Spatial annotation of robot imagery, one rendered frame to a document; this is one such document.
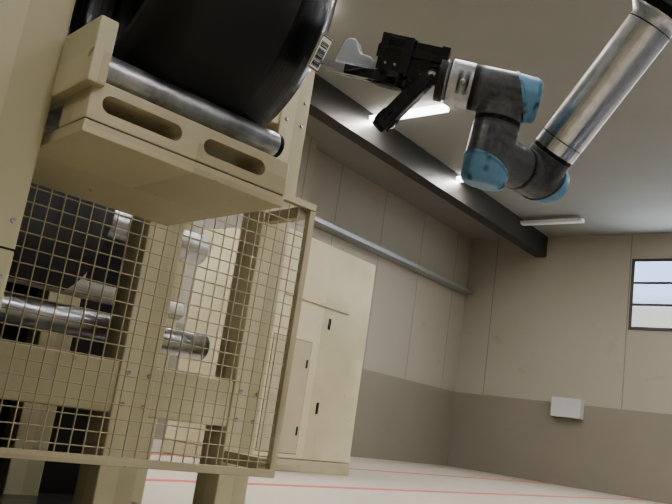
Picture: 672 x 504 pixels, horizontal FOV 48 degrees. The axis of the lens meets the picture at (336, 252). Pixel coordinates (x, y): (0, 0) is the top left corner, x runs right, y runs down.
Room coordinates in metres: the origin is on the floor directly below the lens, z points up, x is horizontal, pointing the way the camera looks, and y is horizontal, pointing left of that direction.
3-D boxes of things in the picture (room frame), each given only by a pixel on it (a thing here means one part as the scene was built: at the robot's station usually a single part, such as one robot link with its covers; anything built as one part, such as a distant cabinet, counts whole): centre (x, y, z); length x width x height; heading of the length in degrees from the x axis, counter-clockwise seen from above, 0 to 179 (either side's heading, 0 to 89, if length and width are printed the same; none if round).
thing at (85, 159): (1.23, 0.35, 0.80); 0.37 x 0.36 x 0.02; 42
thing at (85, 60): (1.11, 0.49, 0.90); 0.40 x 0.03 x 0.10; 42
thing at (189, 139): (1.13, 0.26, 0.83); 0.36 x 0.09 x 0.06; 132
